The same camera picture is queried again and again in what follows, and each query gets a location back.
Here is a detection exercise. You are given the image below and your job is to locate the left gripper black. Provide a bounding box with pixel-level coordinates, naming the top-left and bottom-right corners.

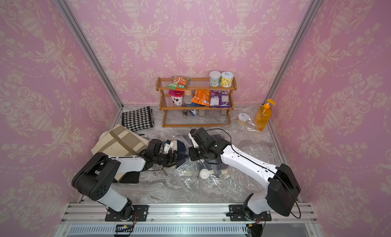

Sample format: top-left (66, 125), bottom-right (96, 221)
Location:
top-left (153, 150), bottom-right (186, 168)

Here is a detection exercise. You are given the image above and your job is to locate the black white houndstooth scarf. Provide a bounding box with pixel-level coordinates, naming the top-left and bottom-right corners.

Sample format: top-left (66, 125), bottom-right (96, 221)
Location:
top-left (121, 106), bottom-right (154, 132)

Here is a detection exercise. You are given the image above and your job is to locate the beige brown plaid scarf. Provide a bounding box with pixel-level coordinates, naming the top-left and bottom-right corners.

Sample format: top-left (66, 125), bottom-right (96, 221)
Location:
top-left (91, 125), bottom-right (149, 183)

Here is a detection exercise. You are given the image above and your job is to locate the navy grey plaid scarf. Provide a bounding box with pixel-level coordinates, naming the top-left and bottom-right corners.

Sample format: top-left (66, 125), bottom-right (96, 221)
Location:
top-left (166, 137), bottom-right (223, 177)

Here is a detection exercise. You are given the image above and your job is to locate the clear plastic vacuum bag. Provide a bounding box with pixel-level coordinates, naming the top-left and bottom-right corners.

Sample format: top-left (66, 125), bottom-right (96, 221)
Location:
top-left (134, 120), bottom-right (282, 203)

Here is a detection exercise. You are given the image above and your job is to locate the beige knitted scarf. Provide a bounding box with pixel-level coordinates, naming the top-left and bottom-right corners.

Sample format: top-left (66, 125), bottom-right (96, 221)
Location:
top-left (96, 128), bottom-right (117, 147)

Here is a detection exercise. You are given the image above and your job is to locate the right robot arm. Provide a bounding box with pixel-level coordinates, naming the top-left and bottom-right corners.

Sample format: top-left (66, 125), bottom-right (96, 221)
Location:
top-left (188, 128), bottom-right (301, 221)

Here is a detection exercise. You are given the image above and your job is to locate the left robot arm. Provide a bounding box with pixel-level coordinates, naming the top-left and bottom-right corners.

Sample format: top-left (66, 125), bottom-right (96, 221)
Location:
top-left (71, 139), bottom-right (185, 221)

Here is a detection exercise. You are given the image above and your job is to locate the cream black plaid scarf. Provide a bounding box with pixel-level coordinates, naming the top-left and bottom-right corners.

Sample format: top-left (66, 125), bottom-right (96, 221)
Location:
top-left (183, 161), bottom-right (228, 178)

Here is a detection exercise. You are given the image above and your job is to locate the white vacuum bag valve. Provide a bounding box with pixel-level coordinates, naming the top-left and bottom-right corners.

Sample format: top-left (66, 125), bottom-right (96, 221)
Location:
top-left (199, 169), bottom-right (210, 180)

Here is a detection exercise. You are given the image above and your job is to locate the purple snack bag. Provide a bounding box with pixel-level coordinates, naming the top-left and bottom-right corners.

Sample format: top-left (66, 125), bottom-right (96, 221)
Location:
top-left (209, 90), bottom-right (231, 109)

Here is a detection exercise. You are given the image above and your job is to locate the orange snack bag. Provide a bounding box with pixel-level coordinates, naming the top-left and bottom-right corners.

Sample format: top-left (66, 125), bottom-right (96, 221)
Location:
top-left (191, 89), bottom-right (210, 106)

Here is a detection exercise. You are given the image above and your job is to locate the wooden three-tier shelf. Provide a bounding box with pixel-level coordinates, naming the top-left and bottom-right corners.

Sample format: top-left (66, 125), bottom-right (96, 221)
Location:
top-left (156, 77), bottom-right (237, 128)

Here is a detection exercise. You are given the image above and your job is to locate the small white bottle on shelf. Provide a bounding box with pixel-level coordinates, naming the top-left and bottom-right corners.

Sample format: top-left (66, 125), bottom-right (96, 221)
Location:
top-left (184, 90), bottom-right (193, 105)

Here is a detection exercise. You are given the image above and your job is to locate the pink lid yogurt cup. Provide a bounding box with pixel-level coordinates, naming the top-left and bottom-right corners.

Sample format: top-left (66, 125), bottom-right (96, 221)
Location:
top-left (169, 90), bottom-right (184, 106)

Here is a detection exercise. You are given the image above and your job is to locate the orange soap pump bottle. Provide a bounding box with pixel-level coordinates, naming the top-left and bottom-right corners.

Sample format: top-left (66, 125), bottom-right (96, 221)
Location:
top-left (255, 99), bottom-right (275, 132)

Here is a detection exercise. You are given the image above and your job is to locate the red green snack packet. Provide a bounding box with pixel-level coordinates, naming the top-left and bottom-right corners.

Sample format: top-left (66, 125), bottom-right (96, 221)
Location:
top-left (166, 76), bottom-right (190, 91)

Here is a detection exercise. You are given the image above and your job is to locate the green white cup can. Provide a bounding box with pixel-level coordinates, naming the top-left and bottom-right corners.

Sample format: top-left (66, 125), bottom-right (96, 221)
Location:
top-left (209, 71), bottom-right (221, 87)

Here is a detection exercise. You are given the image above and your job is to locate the yellow white cup can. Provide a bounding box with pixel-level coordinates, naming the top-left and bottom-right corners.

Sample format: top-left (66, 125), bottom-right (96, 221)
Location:
top-left (220, 72), bottom-right (234, 88)

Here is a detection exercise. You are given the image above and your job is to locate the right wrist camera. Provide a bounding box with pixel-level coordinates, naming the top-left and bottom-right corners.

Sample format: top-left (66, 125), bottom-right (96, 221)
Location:
top-left (188, 129), bottom-right (198, 148)

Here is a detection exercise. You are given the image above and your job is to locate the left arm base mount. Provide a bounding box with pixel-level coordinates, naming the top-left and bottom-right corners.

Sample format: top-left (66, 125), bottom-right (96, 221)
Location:
top-left (105, 204), bottom-right (149, 222)

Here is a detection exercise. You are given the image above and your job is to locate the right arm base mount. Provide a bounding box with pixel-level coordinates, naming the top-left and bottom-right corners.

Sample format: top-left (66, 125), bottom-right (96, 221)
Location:
top-left (226, 193), bottom-right (272, 224)

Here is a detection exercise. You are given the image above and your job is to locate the aluminium front rail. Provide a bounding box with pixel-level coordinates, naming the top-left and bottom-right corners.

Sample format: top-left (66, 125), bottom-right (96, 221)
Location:
top-left (60, 202), bottom-right (318, 224)

